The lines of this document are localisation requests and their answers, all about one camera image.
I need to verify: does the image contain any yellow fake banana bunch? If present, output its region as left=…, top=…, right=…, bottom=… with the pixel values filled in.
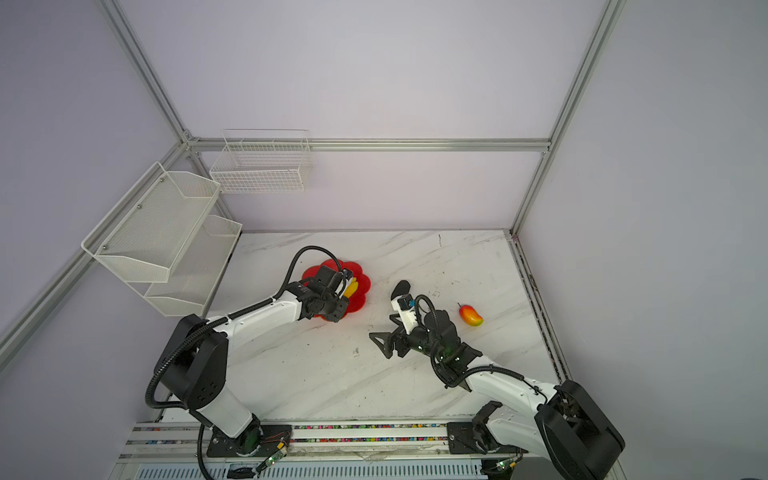
left=343, top=277, right=359, bottom=298

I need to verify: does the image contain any dark fake avocado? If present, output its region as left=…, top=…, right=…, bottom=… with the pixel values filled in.
left=391, top=280, right=411, bottom=300

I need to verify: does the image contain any red-yellow fake mango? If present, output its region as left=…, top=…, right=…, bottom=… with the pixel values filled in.
left=459, top=305, right=484, bottom=327

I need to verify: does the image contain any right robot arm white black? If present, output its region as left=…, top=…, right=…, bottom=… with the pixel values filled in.
left=369, top=280, right=626, bottom=479

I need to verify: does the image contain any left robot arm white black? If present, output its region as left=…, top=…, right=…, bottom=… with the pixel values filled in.
left=144, top=265, right=357, bottom=442

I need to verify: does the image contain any red flower-shaped fruit bowl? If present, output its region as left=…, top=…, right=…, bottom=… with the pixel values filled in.
left=301, top=260, right=372, bottom=316

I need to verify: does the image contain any white mesh two-tier shelf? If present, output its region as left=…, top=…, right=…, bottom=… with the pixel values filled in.
left=81, top=162, right=242, bottom=317

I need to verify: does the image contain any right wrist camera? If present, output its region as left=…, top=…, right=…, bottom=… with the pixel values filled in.
left=391, top=294, right=419, bottom=335

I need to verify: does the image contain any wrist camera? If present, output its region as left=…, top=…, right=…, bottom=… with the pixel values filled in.
left=336, top=269, right=356, bottom=297
left=391, top=294, right=419, bottom=335

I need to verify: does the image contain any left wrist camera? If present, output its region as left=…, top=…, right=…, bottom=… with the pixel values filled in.
left=336, top=269, right=356, bottom=297

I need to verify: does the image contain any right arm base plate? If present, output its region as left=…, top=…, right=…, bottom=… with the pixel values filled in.
left=446, top=422, right=526, bottom=455

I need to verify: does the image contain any aluminium frame rail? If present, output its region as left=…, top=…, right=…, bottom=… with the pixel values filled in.
left=119, top=418, right=619, bottom=464

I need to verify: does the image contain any white wire basket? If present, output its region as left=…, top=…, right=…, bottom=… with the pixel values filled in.
left=209, top=129, right=314, bottom=194

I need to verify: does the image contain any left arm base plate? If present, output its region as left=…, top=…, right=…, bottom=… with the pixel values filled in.
left=206, top=424, right=293, bottom=458

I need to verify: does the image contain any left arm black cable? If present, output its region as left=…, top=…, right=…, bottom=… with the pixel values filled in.
left=145, top=245, right=343, bottom=410

